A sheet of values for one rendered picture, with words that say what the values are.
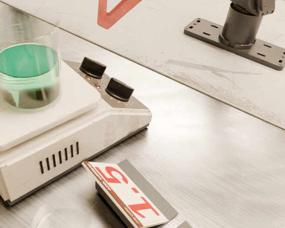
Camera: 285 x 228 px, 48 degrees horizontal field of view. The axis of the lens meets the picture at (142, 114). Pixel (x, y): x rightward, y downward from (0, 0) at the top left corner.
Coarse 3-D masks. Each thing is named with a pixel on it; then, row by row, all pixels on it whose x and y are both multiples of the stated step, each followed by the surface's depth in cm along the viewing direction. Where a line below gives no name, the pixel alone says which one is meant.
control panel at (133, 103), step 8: (72, 64) 42; (80, 64) 44; (80, 72) 41; (88, 80) 40; (96, 80) 41; (104, 80) 43; (96, 88) 38; (104, 88) 40; (104, 96) 37; (112, 104) 36; (120, 104) 37; (128, 104) 39; (136, 104) 40
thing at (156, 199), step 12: (120, 168) 37; (132, 168) 37; (96, 180) 31; (132, 180) 36; (144, 180) 36; (108, 192) 30; (144, 192) 35; (156, 192) 35; (156, 204) 34; (168, 204) 34; (120, 216) 32; (168, 216) 33
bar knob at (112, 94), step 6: (114, 78) 39; (108, 84) 39; (114, 84) 39; (120, 84) 39; (126, 84) 39; (108, 90) 39; (114, 90) 39; (120, 90) 39; (126, 90) 39; (132, 90) 39; (114, 96) 38; (120, 96) 39; (126, 96) 39
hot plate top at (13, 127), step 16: (64, 64) 37; (64, 80) 35; (80, 80) 35; (64, 96) 33; (80, 96) 33; (96, 96) 33; (0, 112) 30; (16, 112) 30; (48, 112) 31; (64, 112) 31; (80, 112) 32; (0, 128) 29; (16, 128) 29; (32, 128) 29; (48, 128) 30; (0, 144) 27; (16, 144) 28
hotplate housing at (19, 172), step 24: (72, 120) 33; (96, 120) 34; (120, 120) 37; (144, 120) 40; (24, 144) 30; (48, 144) 31; (72, 144) 33; (96, 144) 36; (0, 168) 28; (24, 168) 30; (48, 168) 33; (72, 168) 36; (0, 192) 31; (24, 192) 32
